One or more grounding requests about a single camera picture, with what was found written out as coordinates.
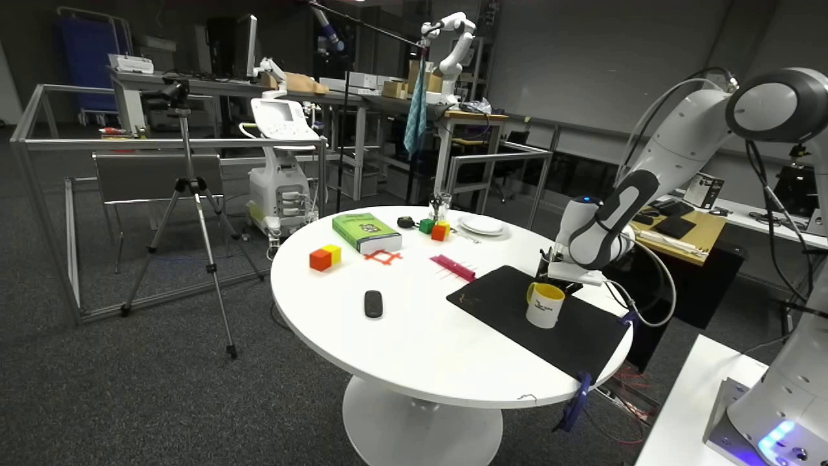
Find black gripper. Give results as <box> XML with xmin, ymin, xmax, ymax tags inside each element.
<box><xmin>542</xmin><ymin>244</ymin><xmax>609</xmax><ymax>294</ymax></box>

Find white mug yellow inside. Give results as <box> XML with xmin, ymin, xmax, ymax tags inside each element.
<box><xmin>525</xmin><ymin>279</ymin><xmax>570</xmax><ymax>331</ymax></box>

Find black rectangular mat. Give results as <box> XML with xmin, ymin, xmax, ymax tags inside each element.
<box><xmin>446</xmin><ymin>265</ymin><xmax>634</xmax><ymax>387</ymax></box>

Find white plate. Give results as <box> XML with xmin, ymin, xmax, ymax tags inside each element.
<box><xmin>454</xmin><ymin>212</ymin><xmax>515</xmax><ymax>241</ymax></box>

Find pink perforated strip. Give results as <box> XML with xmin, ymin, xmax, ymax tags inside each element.
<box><xmin>427</xmin><ymin>255</ymin><xmax>480</xmax><ymax>286</ymax></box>

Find black pad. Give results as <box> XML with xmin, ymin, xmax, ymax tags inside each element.
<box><xmin>656</xmin><ymin>215</ymin><xmax>700</xmax><ymax>241</ymax></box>

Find black cabinet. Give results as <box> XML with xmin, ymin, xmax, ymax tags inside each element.
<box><xmin>619</xmin><ymin>244</ymin><xmax>746</xmax><ymax>331</ymax></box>

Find wooden board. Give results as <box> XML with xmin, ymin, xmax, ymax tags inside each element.
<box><xmin>632</xmin><ymin>202</ymin><xmax>729</xmax><ymax>266</ymax></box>

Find black computer mouse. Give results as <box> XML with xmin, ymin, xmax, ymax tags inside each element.
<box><xmin>363</xmin><ymin>287</ymin><xmax>386</xmax><ymax>321</ymax></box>

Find green book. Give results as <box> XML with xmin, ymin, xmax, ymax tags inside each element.
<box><xmin>328</xmin><ymin>210</ymin><xmax>407</xmax><ymax>257</ymax></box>

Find teal hanging cloth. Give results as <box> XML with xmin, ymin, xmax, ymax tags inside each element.
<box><xmin>401</xmin><ymin>72</ymin><xmax>433</xmax><ymax>160</ymax></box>

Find cardboard box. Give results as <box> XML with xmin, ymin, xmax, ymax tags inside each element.
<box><xmin>279</xmin><ymin>72</ymin><xmax>331</xmax><ymax>98</ymax></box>
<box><xmin>381</xmin><ymin>75</ymin><xmax>412</xmax><ymax>102</ymax></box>

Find black boom stand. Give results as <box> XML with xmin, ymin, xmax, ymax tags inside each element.
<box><xmin>305</xmin><ymin>0</ymin><xmax>434</xmax><ymax>215</ymax></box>

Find white medical cart machine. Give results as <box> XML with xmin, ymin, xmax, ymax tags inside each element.
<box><xmin>239</xmin><ymin>96</ymin><xmax>323</xmax><ymax>244</ymax></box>

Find grey panel board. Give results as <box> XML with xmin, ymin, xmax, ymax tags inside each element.
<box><xmin>91</xmin><ymin>154</ymin><xmax>226</xmax><ymax>204</ymax></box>

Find blue cabinet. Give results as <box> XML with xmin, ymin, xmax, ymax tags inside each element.
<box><xmin>55</xmin><ymin>9</ymin><xmax>133</xmax><ymax>120</ymax></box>

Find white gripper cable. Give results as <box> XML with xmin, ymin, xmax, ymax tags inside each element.
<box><xmin>601</xmin><ymin>241</ymin><xmax>681</xmax><ymax>331</ymax></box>

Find small metal railing frame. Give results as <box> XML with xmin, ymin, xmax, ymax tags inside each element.
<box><xmin>443</xmin><ymin>120</ymin><xmax>564</xmax><ymax>228</ymax></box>

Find white table pedestal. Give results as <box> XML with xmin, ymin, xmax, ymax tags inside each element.
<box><xmin>339</xmin><ymin>373</ymin><xmax>507</xmax><ymax>466</ymax></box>

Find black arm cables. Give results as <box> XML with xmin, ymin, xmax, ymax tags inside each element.
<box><xmin>744</xmin><ymin>137</ymin><xmax>828</xmax><ymax>307</ymax></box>

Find black camera tripod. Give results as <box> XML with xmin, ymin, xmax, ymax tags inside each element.
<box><xmin>119</xmin><ymin>102</ymin><xmax>267</xmax><ymax>362</ymax></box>

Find large metal frame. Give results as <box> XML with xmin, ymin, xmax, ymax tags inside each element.
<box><xmin>9</xmin><ymin>80</ymin><xmax>331</xmax><ymax>323</ymax></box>

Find black camera on tripod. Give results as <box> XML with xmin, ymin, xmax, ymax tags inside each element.
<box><xmin>160</xmin><ymin>77</ymin><xmax>194</xmax><ymax>112</ymax></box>

